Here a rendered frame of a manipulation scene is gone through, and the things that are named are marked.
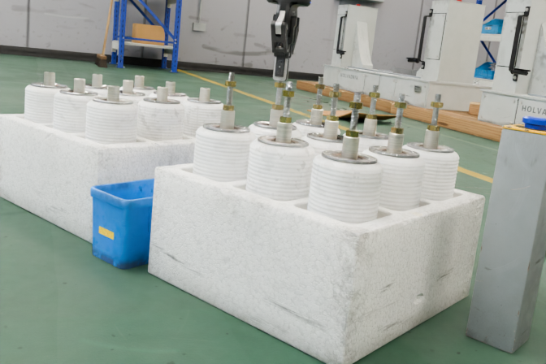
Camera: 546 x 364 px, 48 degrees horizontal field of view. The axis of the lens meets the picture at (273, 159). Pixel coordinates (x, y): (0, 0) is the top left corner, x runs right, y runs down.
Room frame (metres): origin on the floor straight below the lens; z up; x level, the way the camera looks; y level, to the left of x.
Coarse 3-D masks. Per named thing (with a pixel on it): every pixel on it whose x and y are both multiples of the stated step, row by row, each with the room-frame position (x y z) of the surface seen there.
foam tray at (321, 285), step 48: (192, 192) 0.89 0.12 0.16; (240, 192) 0.84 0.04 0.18; (192, 240) 0.88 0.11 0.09; (240, 240) 0.82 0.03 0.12; (288, 240) 0.76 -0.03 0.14; (336, 240) 0.72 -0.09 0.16; (384, 240) 0.74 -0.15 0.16; (432, 240) 0.85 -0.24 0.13; (192, 288) 0.87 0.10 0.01; (240, 288) 0.81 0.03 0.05; (288, 288) 0.76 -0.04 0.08; (336, 288) 0.71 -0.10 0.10; (384, 288) 0.76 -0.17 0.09; (432, 288) 0.88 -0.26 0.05; (288, 336) 0.75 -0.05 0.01; (336, 336) 0.70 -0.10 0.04; (384, 336) 0.77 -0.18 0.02
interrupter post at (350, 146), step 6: (348, 138) 0.80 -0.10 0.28; (354, 138) 0.80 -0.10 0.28; (348, 144) 0.80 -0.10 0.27; (354, 144) 0.80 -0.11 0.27; (342, 150) 0.80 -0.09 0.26; (348, 150) 0.80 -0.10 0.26; (354, 150) 0.80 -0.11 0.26; (342, 156) 0.80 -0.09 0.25; (348, 156) 0.80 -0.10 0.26; (354, 156) 0.80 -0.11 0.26
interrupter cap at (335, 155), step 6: (324, 150) 0.82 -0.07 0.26; (330, 150) 0.83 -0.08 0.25; (336, 150) 0.84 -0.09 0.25; (324, 156) 0.79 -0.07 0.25; (330, 156) 0.78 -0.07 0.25; (336, 156) 0.81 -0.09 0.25; (360, 156) 0.82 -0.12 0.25; (366, 156) 0.82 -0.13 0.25; (372, 156) 0.82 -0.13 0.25; (348, 162) 0.77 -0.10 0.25; (354, 162) 0.77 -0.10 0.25; (360, 162) 0.77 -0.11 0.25; (366, 162) 0.77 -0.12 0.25; (372, 162) 0.78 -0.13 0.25
